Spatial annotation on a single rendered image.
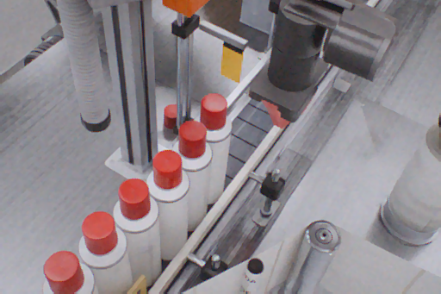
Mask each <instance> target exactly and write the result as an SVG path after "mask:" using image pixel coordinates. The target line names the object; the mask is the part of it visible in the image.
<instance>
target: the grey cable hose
mask: <svg viewBox="0 0 441 294"><path fill-rule="evenodd" d="M57 5H58V8H59V14H60V20H61V24H62V28H63V30H64V37H65V43H66V46H67V52H68V55H69V59H70V62H71V71H72V75H73V81H74V84H75V87H76V91H77V97H78V102H79V105H80V111H81V112H80V119H81V123H82V124H83V125H84V127H85V128H86V129H87V130H88V131H90V132H102V131H103V130H105V129H106V128H108V126H109V124H110V122H111V115H110V110H109V107H108V102H107V98H106V89H105V83H104V79H103V75H102V61H101V58H100V53H99V43H98V39H97V33H96V21H95V17H94V11H93V9H92V8H91V7H90V5H89V2H88V1H87V0H57Z"/></svg>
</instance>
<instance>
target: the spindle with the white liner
mask: <svg viewBox="0 0 441 294"><path fill-rule="evenodd" d="M380 212H381V218H382V222H383V224H384V225H385V228H386V229H387V230H388V231H389V232H390V233H391V234H392V235H394V237H395V238H398V239H399V240H401V241H404V242H406V243H409V244H412V245H424V244H426V243H428V242H430V241H433V240H434V239H435V238H436V237H437V235H438V232H439V231H440V229H441V112H440V115H439V118H438V122H437V123H435V124H433V126H430V128H429V129H428V130H427V132H426V135H425V137H424V139H423V141H422V142H421V143H420V145H419V146H418V147H417V150H416V151H415V152H414V154H413V157H412V158H411V159H410V161H409V162H408V164H407V166H406V167H405V169H404V172H403V173H402V174H401V176H400V177H399V179H398V180H397V182H396V184H395V185H394V187H393V188H392V189H391V191H390V192H389V194H388V196H387V197H386V198H385V199H384V201H383V202H382V206H381V211H380Z"/></svg>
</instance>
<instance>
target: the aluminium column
mask: <svg viewBox="0 0 441 294"><path fill-rule="evenodd" d="M140 19H141V27H142V36H143V60H144V74H145V98H146V118H145V108H144V88H143V78H142V69H141V58H140V29H139V19H138V9H137V2H133V3H124V4H120V5H112V6H108V7H105V8H102V21H103V26H104V31H105V41H106V47H107V52H108V56H109V71H110V77H111V82H112V91H113V97H114V101H115V116H116V121H117V126H118V136H119V142H120V147H121V160H122V161H123V162H124V163H125V164H128V165H129V166H131V167H133V168H134V169H135V170H138V171H139V172H141V173H144V171H145V170H146V168H147V167H148V166H150V164H152V163H153V157H154V156H155V155H156V154H157V153H158V137H157V121H156V88H155V72H154V56H153V40H152V0H140ZM146 131H147V136H148V142H149V153H150V162H148V157H147V147H146Z"/></svg>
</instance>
